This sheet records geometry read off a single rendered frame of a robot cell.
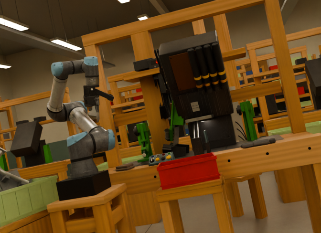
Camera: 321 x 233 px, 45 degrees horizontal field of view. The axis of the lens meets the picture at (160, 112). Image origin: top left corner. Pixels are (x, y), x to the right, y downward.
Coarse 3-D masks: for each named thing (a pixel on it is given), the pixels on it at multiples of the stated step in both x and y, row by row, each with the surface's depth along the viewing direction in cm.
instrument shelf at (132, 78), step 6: (240, 48) 268; (222, 54) 271; (228, 54) 270; (234, 54) 269; (240, 54) 272; (228, 60) 290; (138, 72) 283; (144, 72) 282; (150, 72) 281; (156, 72) 280; (126, 78) 285; (132, 78) 284; (138, 78) 288
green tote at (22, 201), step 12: (36, 180) 241; (48, 180) 226; (0, 192) 199; (12, 192) 205; (24, 192) 211; (36, 192) 218; (48, 192) 225; (0, 204) 198; (12, 204) 204; (24, 204) 210; (36, 204) 217; (0, 216) 197; (12, 216) 202; (24, 216) 209
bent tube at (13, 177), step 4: (0, 148) 240; (0, 152) 239; (4, 152) 242; (0, 156) 238; (0, 168) 232; (0, 172) 232; (4, 172) 233; (8, 172) 235; (12, 176) 235; (16, 176) 237; (16, 180) 237; (20, 180) 237; (24, 180) 239
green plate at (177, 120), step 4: (172, 100) 252; (172, 104) 252; (172, 108) 252; (172, 112) 252; (176, 112) 253; (172, 116) 253; (176, 116) 253; (180, 116) 253; (172, 120) 253; (176, 120) 253; (180, 120) 253; (172, 124) 254; (176, 124) 253; (180, 124) 253; (184, 124) 259
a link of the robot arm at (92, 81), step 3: (87, 78) 210; (90, 78) 210; (93, 78) 210; (96, 78) 211; (87, 81) 210; (90, 81) 210; (93, 81) 210; (96, 81) 211; (87, 84) 211; (90, 84) 210; (93, 84) 210; (96, 84) 211
